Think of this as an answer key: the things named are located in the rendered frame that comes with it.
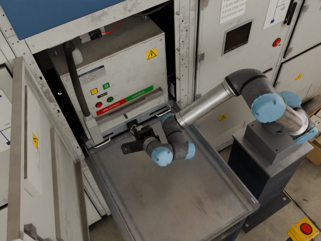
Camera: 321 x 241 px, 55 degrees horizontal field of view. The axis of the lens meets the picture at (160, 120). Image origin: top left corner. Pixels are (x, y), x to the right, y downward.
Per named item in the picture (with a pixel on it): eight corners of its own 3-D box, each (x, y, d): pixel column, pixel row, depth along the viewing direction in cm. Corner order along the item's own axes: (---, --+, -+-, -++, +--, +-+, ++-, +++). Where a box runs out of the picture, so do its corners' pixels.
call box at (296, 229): (312, 238, 138) (320, 232, 130) (299, 248, 136) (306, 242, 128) (298, 223, 142) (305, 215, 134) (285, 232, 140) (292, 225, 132)
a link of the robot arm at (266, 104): (306, 111, 153) (259, 70, 114) (324, 135, 145) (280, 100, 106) (285, 124, 158) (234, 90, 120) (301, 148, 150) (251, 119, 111)
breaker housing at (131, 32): (168, 101, 175) (165, 32, 136) (88, 140, 163) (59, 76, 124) (129, 51, 202) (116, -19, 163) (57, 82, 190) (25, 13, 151)
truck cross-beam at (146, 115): (173, 106, 179) (173, 99, 174) (87, 148, 165) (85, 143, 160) (168, 100, 182) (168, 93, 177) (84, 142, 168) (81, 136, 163)
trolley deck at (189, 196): (258, 209, 148) (261, 204, 144) (145, 282, 132) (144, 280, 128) (182, 115, 184) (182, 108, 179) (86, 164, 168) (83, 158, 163)
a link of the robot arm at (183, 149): (189, 130, 134) (166, 132, 130) (198, 152, 128) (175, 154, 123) (183, 141, 140) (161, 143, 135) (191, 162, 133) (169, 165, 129)
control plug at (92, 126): (104, 141, 151) (96, 120, 137) (95, 146, 150) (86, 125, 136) (98, 130, 155) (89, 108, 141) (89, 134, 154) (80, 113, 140)
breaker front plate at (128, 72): (168, 103, 175) (165, 35, 136) (90, 141, 162) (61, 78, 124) (167, 101, 175) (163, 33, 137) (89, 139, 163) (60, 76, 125)
